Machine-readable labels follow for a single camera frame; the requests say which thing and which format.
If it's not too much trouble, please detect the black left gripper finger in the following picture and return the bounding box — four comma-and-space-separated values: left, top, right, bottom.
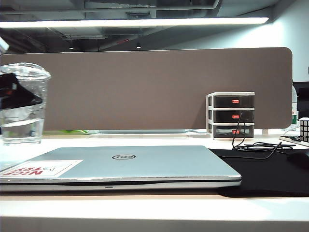
0, 73, 43, 110

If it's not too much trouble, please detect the clear plastic cup with water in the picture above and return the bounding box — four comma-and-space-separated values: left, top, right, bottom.
0, 62, 52, 145

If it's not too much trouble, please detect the silver Dell laptop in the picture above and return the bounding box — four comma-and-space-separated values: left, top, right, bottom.
0, 145, 242, 191

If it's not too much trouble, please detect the green flat object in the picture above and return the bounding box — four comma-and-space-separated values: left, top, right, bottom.
56, 130, 89, 135

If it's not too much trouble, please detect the white red-lettered sticker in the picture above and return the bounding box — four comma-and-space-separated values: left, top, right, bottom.
0, 159, 84, 178

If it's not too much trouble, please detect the long white light fixture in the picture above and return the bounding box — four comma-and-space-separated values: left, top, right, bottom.
0, 16, 270, 29

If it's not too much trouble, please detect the brown desk divider panel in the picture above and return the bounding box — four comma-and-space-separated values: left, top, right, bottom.
0, 47, 294, 131

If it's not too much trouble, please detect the black mouse pad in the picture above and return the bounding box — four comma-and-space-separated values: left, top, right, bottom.
209, 147, 309, 198

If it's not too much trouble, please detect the clear water bottle green label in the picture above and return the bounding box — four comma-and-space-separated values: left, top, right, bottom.
291, 84, 300, 132

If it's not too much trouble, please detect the black computer monitor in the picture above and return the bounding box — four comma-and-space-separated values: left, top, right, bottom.
293, 82, 309, 119

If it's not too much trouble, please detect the rubik's cube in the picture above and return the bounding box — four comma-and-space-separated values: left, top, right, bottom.
297, 117, 309, 143

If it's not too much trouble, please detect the black computer mouse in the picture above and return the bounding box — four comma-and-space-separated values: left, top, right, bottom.
287, 151, 309, 167

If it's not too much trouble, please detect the white drawer organizer frame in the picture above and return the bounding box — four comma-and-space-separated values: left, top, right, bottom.
206, 91, 256, 141

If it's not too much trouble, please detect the dark drawer with red handle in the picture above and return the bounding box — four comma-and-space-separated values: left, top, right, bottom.
213, 95, 254, 108
213, 110, 254, 123
213, 125, 254, 139

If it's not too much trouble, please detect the black mouse cable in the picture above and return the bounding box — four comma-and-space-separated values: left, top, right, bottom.
232, 112, 296, 160

